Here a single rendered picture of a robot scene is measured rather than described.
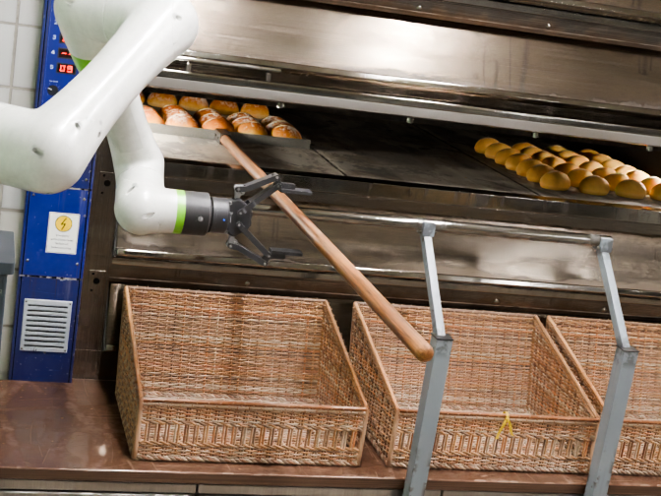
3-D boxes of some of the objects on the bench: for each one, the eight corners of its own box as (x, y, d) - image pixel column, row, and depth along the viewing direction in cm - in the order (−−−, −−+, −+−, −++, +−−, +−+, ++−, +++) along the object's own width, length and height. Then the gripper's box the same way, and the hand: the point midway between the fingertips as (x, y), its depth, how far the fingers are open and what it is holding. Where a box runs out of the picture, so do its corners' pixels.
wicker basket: (334, 393, 343) (349, 298, 337) (519, 403, 359) (538, 312, 352) (385, 468, 298) (403, 361, 292) (594, 476, 314) (616, 375, 307)
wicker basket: (109, 383, 325) (120, 282, 319) (314, 392, 341) (329, 297, 335) (129, 462, 280) (143, 347, 273) (363, 468, 296) (382, 361, 290)
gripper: (212, 153, 261) (310, 162, 267) (198, 266, 267) (293, 273, 273) (218, 160, 254) (319, 170, 260) (204, 276, 260) (301, 282, 266)
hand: (300, 222), depth 267 cm, fingers open, 13 cm apart
